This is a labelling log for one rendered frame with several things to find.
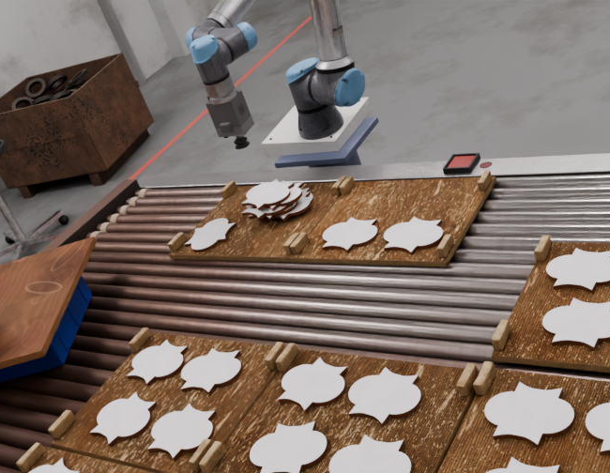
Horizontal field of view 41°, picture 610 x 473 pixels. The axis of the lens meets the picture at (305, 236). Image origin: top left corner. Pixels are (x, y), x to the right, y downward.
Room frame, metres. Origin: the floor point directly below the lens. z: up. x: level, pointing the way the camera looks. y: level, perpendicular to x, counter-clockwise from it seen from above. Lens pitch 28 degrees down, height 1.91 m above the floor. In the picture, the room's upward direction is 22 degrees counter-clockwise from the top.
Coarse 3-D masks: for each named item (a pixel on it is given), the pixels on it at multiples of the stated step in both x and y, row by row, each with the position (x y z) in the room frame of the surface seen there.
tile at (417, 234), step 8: (400, 224) 1.67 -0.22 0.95; (408, 224) 1.66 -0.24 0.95; (416, 224) 1.64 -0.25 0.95; (424, 224) 1.63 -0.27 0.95; (432, 224) 1.62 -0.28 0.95; (392, 232) 1.65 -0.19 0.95; (400, 232) 1.64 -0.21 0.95; (408, 232) 1.62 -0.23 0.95; (416, 232) 1.61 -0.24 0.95; (424, 232) 1.60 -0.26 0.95; (432, 232) 1.58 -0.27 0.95; (440, 232) 1.57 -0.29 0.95; (392, 240) 1.61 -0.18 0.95; (400, 240) 1.60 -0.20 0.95; (408, 240) 1.59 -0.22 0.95; (416, 240) 1.58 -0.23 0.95; (424, 240) 1.56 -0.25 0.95; (432, 240) 1.55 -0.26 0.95; (440, 240) 1.55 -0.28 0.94; (384, 248) 1.60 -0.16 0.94; (392, 248) 1.59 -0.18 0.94; (400, 248) 1.58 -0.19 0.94; (408, 248) 1.56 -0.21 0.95; (416, 248) 1.55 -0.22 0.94; (424, 248) 1.55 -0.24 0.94
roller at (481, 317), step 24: (96, 288) 2.01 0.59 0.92; (120, 288) 1.95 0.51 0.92; (144, 288) 1.90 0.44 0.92; (312, 312) 1.53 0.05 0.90; (336, 312) 1.48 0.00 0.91; (360, 312) 1.45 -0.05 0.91; (384, 312) 1.41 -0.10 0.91; (408, 312) 1.37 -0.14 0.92; (432, 312) 1.34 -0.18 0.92; (456, 312) 1.31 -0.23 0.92; (480, 312) 1.28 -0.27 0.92; (504, 312) 1.26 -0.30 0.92
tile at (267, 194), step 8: (264, 184) 2.07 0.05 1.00; (272, 184) 2.05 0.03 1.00; (280, 184) 2.03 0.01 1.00; (288, 184) 2.01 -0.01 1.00; (248, 192) 2.05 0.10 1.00; (256, 192) 2.03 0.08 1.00; (264, 192) 2.01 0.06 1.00; (272, 192) 1.99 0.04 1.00; (280, 192) 1.98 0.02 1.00; (288, 192) 1.96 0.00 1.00; (248, 200) 2.01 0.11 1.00; (256, 200) 1.99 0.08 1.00; (264, 200) 1.97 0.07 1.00; (272, 200) 1.95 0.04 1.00; (280, 200) 1.94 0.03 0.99
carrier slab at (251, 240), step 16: (240, 192) 2.21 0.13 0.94; (320, 192) 2.01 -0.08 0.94; (224, 208) 2.14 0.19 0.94; (240, 208) 2.10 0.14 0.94; (320, 208) 1.92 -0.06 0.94; (240, 224) 2.01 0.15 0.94; (256, 224) 1.97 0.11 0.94; (272, 224) 1.94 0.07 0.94; (288, 224) 1.90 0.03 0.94; (304, 224) 1.87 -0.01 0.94; (240, 240) 1.92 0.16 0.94; (256, 240) 1.88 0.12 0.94; (272, 240) 1.85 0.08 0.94; (176, 256) 1.98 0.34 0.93; (192, 256) 1.94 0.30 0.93; (208, 256) 1.91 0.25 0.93; (224, 256) 1.87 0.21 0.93; (240, 256) 1.84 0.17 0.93; (256, 256) 1.80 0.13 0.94; (272, 256) 1.77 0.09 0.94; (288, 256) 1.74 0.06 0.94
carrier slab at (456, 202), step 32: (352, 192) 1.94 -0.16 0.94; (384, 192) 1.87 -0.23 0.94; (416, 192) 1.81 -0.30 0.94; (448, 192) 1.75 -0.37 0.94; (480, 192) 1.69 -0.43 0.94; (320, 224) 1.84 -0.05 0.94; (384, 224) 1.72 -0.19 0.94; (448, 224) 1.61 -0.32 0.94; (320, 256) 1.69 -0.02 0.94; (352, 256) 1.63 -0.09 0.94; (384, 256) 1.58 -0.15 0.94; (416, 256) 1.53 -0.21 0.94; (448, 256) 1.49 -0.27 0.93
